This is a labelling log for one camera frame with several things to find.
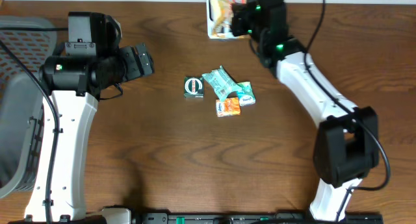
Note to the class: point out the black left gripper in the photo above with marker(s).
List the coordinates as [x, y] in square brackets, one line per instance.
[137, 62]

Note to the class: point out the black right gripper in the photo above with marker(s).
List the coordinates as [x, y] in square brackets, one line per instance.
[235, 12]

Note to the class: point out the yellow white snack bag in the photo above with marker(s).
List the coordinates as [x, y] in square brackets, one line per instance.
[219, 16]

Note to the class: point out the green Zam-Buk box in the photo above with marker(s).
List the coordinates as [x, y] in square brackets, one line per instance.
[193, 87]

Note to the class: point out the teal wet wipes pack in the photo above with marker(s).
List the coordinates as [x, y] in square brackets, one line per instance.
[221, 82]

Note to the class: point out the green Kleenex tissue pack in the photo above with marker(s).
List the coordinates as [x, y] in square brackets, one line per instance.
[246, 95]

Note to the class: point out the orange Kleenex tissue pack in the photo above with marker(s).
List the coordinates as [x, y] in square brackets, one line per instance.
[228, 107]

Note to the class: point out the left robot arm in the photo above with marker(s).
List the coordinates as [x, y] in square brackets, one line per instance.
[72, 83]

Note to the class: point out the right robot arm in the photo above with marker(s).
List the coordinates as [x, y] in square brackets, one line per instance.
[346, 146]

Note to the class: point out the white barcode scanner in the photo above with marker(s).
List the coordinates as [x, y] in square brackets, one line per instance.
[219, 16]

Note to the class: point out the grey plastic mesh basket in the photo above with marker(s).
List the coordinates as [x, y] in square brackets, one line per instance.
[22, 111]

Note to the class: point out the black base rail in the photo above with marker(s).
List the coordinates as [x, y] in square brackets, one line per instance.
[243, 218]

